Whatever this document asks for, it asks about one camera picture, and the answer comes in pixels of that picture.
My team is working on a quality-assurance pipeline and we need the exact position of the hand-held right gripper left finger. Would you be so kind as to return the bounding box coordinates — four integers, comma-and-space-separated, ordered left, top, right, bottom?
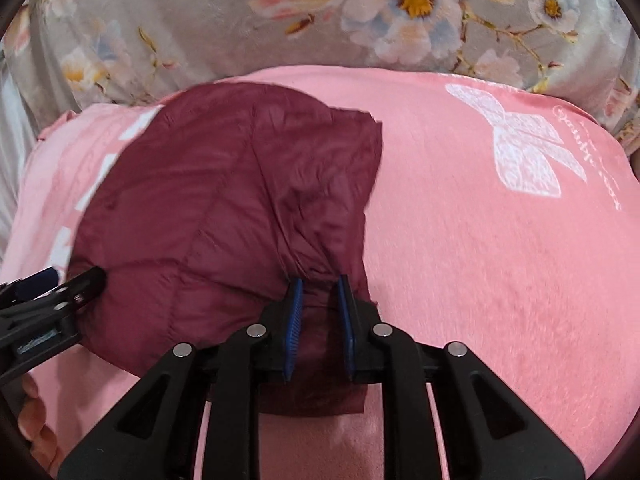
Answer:
57, 277, 306, 480

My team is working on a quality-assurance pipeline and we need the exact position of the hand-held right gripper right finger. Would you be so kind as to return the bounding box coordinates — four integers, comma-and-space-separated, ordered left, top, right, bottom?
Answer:
334, 274, 586, 480

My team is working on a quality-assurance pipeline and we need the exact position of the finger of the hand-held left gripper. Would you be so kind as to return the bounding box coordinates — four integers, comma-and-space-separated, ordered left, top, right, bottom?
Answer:
0, 266, 60, 306
0, 266, 107, 328

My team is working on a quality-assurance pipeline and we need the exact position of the maroon quilted jacket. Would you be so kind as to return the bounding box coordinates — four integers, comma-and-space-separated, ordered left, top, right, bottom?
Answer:
67, 82, 385, 417

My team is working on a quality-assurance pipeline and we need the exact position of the person's left hand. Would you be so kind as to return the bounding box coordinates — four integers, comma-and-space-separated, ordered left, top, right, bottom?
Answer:
17, 374, 60, 468

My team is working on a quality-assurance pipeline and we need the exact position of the white satin sheet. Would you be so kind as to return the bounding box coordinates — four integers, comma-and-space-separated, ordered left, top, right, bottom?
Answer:
0, 75, 37, 261

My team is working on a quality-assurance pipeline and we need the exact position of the pink bow print blanket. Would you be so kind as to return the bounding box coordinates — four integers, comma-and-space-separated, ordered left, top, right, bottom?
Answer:
0, 64, 640, 480

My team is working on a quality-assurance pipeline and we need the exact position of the grey floral blanket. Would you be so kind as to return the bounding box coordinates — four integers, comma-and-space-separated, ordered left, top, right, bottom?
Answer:
0, 0, 640, 151

